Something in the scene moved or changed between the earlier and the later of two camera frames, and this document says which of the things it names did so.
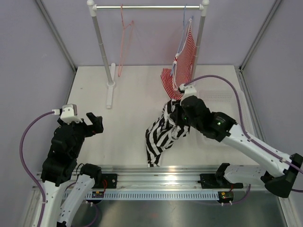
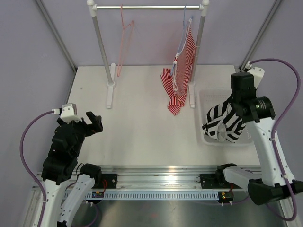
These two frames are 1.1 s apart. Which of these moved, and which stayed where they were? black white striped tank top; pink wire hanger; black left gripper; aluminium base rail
Moved: black white striped tank top
Stayed: pink wire hanger; aluminium base rail; black left gripper
